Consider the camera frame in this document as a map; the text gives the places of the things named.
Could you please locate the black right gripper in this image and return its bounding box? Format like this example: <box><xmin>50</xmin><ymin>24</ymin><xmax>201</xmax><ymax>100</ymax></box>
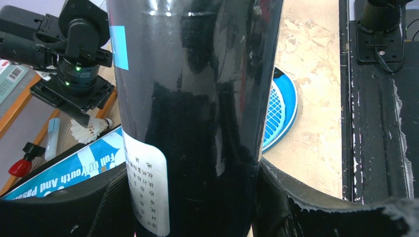
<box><xmin>30</xmin><ymin>58</ymin><xmax>115</xmax><ymax>128</ymax></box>

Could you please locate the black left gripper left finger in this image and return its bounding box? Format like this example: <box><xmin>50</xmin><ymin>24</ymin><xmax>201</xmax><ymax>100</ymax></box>
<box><xmin>0</xmin><ymin>164</ymin><xmax>134</xmax><ymax>237</ymax></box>

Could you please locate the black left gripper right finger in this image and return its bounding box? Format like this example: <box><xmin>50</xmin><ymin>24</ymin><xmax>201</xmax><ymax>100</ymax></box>
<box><xmin>252</xmin><ymin>159</ymin><xmax>419</xmax><ymax>237</ymax></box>

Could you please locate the black shuttlecock tube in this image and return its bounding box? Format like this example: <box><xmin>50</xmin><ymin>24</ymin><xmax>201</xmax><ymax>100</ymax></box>
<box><xmin>107</xmin><ymin>0</ymin><xmax>283</xmax><ymax>237</ymax></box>

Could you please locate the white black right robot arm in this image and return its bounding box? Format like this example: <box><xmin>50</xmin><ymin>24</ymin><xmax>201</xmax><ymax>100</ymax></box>
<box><xmin>0</xmin><ymin>0</ymin><xmax>114</xmax><ymax>127</ymax></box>

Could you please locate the shuttlecock near shelf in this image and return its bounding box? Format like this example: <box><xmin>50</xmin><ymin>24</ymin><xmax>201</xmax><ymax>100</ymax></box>
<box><xmin>70</xmin><ymin>118</ymin><xmax>113</xmax><ymax>144</ymax></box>

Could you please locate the wooden shelf rack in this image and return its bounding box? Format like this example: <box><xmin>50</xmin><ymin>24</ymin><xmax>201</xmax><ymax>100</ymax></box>
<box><xmin>0</xmin><ymin>73</ymin><xmax>118</xmax><ymax>197</ymax></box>

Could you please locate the blue racket bag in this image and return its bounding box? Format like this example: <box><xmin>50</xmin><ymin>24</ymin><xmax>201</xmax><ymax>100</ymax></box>
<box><xmin>3</xmin><ymin>127</ymin><xmax>125</xmax><ymax>200</ymax></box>

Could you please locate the white green small box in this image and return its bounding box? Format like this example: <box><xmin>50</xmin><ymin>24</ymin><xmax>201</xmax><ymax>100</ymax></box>
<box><xmin>0</xmin><ymin>59</ymin><xmax>33</xmax><ymax>104</ymax></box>

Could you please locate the red black stamp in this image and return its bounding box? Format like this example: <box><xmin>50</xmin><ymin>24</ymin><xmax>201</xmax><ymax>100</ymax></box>
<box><xmin>8</xmin><ymin>142</ymin><xmax>46</xmax><ymax>178</ymax></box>

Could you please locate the blue racket on bag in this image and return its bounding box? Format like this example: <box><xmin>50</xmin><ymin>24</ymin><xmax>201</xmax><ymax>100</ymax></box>
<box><xmin>262</xmin><ymin>67</ymin><xmax>298</xmax><ymax>153</ymax></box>

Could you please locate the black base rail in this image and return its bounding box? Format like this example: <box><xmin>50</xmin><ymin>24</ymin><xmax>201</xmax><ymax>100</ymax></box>
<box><xmin>338</xmin><ymin>0</ymin><xmax>419</xmax><ymax>204</ymax></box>

